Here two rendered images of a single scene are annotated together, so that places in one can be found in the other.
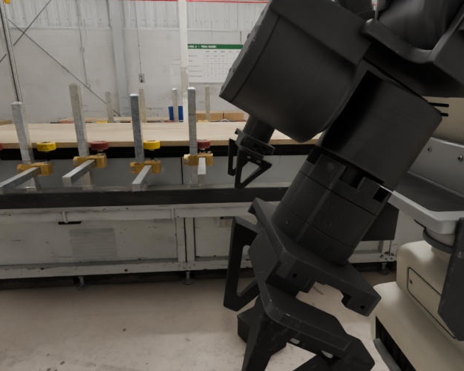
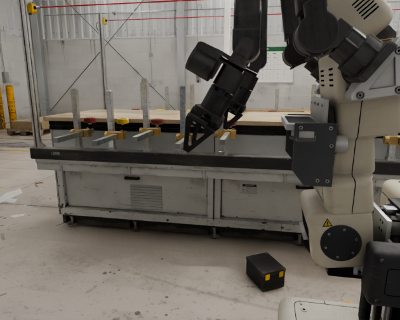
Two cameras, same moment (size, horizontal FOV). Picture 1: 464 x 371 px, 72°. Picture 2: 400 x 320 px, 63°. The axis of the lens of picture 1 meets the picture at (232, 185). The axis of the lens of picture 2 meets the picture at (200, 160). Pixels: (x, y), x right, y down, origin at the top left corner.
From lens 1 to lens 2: 0.58 m
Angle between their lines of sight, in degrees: 15
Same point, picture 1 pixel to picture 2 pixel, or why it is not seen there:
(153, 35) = (211, 40)
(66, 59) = (138, 63)
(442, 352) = (314, 208)
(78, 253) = (134, 203)
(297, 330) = (193, 119)
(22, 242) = (99, 190)
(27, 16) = (112, 29)
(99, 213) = (152, 170)
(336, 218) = (213, 100)
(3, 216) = (91, 167)
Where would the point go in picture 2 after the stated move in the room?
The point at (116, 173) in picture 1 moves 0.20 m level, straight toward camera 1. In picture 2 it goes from (166, 143) to (166, 148)
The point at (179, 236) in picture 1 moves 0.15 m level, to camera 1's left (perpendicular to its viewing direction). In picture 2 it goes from (209, 197) to (189, 195)
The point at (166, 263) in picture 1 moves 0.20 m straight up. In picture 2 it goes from (197, 218) to (197, 192)
